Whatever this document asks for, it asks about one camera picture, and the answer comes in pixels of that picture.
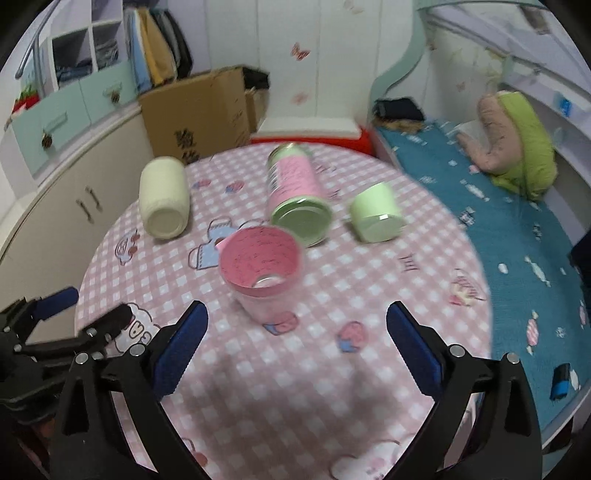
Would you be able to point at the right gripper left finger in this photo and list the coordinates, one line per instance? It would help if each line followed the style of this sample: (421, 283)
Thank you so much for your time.
(88, 441)

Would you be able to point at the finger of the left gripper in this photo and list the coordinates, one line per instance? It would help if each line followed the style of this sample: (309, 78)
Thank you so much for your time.
(94, 339)
(52, 305)

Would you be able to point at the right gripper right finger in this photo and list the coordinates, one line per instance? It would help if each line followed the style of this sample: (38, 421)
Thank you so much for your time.
(505, 440)

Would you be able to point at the pink plastic cup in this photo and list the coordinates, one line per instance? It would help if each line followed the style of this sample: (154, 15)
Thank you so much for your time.
(263, 267)

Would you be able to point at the cream white cup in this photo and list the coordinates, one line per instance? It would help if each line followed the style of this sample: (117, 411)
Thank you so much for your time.
(164, 199)

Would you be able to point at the small green cup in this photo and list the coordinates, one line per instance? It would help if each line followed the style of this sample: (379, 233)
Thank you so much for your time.
(375, 214)

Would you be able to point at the cream lower cabinet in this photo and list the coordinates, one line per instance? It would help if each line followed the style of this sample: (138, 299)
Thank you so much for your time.
(51, 232)

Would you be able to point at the teal candy print mattress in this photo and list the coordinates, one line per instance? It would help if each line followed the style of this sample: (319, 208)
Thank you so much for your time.
(539, 308)

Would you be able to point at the teal drawer cabinet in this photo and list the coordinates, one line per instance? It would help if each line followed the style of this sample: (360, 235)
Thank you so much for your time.
(61, 116)

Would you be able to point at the dark hanging garment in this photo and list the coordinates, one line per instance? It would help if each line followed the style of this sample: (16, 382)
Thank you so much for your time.
(580, 259)

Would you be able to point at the red potted plant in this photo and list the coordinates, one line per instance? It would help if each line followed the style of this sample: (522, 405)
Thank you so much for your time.
(27, 99)

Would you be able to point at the pink checkered tablecloth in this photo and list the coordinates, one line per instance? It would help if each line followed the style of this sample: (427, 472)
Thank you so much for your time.
(328, 395)

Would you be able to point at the large cardboard box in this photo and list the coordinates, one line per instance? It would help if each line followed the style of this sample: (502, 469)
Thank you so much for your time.
(197, 117)

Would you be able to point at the tall green pink can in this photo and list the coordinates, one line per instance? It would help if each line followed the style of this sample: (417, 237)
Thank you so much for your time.
(297, 201)

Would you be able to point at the green pillow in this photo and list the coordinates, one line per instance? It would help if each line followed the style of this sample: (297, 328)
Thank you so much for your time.
(536, 170)

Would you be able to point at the purple white shelf unit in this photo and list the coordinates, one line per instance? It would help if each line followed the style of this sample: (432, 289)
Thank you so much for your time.
(81, 38)

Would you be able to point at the pink plush pillow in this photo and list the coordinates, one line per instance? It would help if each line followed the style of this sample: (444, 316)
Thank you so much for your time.
(504, 151)

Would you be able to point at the metal stair handrail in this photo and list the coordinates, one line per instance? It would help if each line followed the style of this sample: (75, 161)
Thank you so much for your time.
(39, 23)

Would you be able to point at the hanging clothes row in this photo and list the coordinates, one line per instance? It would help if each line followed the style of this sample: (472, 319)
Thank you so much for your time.
(157, 48)

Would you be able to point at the small cardboard box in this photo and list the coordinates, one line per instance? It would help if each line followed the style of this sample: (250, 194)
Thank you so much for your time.
(256, 105)

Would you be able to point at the white board on box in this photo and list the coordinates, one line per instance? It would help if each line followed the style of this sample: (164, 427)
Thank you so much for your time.
(309, 127)

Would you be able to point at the black clothes on box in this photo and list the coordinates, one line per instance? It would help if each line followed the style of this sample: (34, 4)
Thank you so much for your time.
(255, 79)

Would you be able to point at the folded black clothes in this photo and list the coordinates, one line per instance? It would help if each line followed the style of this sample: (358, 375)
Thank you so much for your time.
(398, 109)

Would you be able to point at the small blue shelf box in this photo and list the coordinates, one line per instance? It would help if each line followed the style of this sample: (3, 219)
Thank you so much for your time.
(564, 106)

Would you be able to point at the teal bunk bed frame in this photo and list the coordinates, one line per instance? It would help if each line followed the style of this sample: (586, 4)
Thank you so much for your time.
(447, 74)

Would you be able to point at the purple wall shelves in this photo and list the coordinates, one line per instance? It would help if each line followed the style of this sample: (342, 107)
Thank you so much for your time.
(542, 60)

